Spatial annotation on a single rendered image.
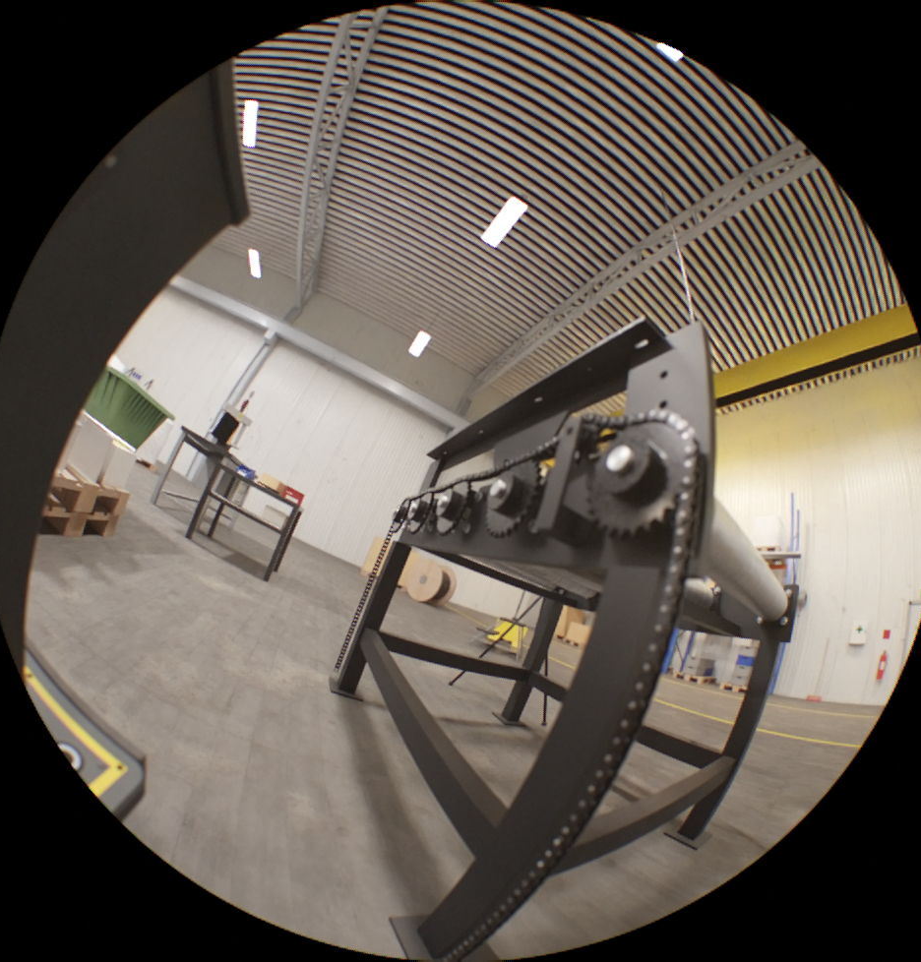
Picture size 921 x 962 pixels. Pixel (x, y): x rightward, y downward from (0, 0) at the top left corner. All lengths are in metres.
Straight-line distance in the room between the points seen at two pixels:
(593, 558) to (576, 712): 0.21
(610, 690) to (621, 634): 0.06
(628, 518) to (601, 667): 0.17
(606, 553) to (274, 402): 11.52
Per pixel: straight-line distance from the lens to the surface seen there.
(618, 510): 0.42
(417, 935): 0.77
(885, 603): 9.58
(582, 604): 1.77
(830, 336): 8.17
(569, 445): 0.52
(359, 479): 11.03
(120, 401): 2.69
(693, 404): 0.50
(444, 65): 8.42
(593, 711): 0.40
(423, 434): 11.85
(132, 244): 0.25
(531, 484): 0.60
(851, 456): 10.74
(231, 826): 0.83
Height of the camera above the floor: 0.66
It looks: 17 degrees up
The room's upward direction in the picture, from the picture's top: 22 degrees clockwise
